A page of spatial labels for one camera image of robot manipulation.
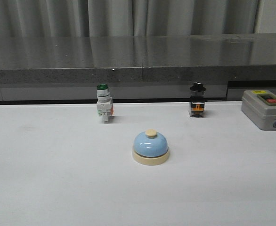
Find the grey push button switch box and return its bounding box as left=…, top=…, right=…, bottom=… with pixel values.
left=241, top=90, right=276, bottom=130

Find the grey stone counter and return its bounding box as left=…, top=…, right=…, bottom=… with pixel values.
left=0, top=34, right=276, bottom=104

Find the blue desk bell cream base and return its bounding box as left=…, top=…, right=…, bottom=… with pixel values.
left=132, top=129, right=170, bottom=166

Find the grey curtain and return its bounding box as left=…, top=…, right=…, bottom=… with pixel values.
left=0, top=0, right=276, bottom=37

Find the green push button switch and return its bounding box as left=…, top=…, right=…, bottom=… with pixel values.
left=97, top=84, right=114, bottom=123

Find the black rotary selector switch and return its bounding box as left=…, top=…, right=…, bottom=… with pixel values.
left=188, top=82, right=206, bottom=117

